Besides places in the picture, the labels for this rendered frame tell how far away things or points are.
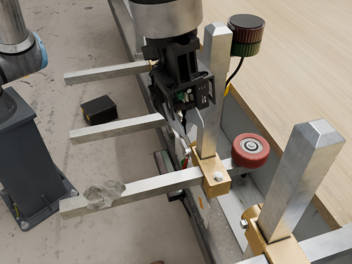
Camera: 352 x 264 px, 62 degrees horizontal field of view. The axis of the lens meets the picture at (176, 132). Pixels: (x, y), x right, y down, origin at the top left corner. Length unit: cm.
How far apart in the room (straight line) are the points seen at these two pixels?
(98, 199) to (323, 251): 40
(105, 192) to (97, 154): 128
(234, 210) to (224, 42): 54
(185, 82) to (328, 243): 31
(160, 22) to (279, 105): 50
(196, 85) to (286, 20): 87
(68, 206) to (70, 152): 132
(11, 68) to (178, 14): 96
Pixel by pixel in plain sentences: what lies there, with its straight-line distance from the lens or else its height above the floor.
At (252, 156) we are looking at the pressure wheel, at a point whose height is 91.
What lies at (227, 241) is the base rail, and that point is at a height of 70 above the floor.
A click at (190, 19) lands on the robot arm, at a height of 123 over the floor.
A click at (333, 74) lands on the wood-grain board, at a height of 90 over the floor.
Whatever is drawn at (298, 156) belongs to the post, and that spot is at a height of 114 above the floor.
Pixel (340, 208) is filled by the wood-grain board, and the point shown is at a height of 90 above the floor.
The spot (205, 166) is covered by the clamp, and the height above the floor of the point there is 87.
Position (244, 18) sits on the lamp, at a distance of 52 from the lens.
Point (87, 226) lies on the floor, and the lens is 161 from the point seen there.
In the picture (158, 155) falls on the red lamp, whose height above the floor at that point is 70.
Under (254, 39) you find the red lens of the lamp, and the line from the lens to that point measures 50.
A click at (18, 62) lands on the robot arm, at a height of 81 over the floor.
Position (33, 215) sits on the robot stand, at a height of 3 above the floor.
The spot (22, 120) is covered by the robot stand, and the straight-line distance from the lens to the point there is 130.
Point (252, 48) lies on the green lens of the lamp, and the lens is 50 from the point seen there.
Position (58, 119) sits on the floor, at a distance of 220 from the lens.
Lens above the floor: 137
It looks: 45 degrees down
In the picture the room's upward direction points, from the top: straight up
